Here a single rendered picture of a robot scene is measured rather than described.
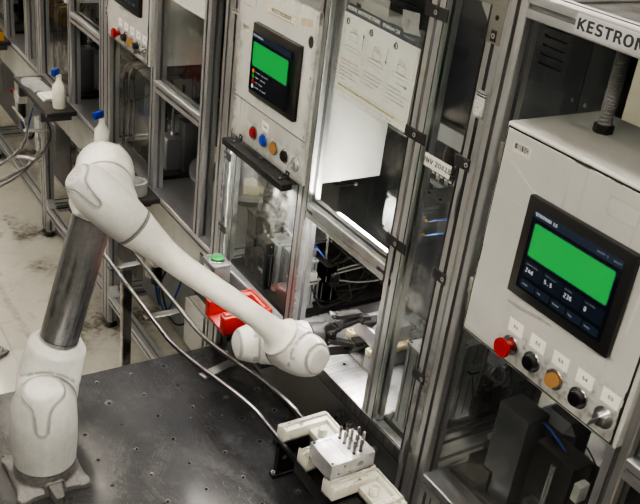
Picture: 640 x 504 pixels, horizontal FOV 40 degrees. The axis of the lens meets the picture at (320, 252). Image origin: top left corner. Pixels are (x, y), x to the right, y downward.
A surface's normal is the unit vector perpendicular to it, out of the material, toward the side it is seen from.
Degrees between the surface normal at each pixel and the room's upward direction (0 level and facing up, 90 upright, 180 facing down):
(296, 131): 90
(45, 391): 6
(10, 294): 0
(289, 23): 90
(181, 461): 0
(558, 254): 90
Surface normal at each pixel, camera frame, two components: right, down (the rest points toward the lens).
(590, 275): -0.85, 0.15
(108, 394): 0.11, -0.88
